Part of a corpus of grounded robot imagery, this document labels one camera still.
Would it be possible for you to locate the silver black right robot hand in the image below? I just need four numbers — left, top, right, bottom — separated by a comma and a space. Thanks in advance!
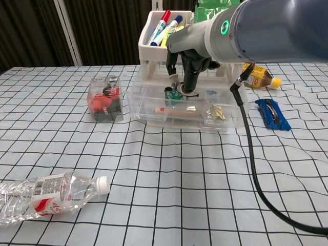
165, 20, 220, 97

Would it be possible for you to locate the green toy tank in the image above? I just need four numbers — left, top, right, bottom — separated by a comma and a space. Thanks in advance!
163, 86, 185, 106

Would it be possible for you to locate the white drawer organizer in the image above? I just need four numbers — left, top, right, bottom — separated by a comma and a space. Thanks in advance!
138, 10, 248, 133

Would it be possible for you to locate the clear bottom drawer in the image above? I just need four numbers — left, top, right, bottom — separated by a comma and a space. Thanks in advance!
146, 121, 228, 132

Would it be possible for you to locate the red packaged item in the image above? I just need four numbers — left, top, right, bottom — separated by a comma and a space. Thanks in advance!
87, 76, 124, 124

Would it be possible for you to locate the yellow cartoon snack packet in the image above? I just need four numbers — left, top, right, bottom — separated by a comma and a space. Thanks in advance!
160, 24, 185, 47

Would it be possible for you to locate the blue cap whiteboard marker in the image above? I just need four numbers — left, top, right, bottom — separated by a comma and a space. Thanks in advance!
150, 14, 184, 47

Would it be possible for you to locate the red cap whiteboard marker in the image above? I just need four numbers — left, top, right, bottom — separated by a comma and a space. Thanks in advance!
146, 9, 172, 47

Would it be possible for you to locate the green tea packet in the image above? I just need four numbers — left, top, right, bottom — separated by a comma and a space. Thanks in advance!
194, 0, 241, 23

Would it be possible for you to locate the wooden pen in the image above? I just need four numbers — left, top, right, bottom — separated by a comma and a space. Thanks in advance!
153, 106, 200, 118

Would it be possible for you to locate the gold paper plane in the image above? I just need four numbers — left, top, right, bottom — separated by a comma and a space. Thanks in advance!
209, 104, 225, 120

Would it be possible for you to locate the yellow label tea bottle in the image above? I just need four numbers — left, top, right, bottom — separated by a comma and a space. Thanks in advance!
242, 64, 282, 90

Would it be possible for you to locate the black folding screen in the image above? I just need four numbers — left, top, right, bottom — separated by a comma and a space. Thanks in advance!
0, 0, 328, 74

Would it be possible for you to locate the blue snack packet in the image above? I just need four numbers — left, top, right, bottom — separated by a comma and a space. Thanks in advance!
255, 98, 292, 131

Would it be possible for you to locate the blue checked tablecloth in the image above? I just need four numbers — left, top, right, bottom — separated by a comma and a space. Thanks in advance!
0, 65, 328, 246

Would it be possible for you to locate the clear plastic water bottle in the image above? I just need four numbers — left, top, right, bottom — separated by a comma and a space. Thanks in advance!
0, 172, 111, 226

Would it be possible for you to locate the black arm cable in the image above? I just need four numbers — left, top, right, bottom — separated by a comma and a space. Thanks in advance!
230, 64, 328, 235

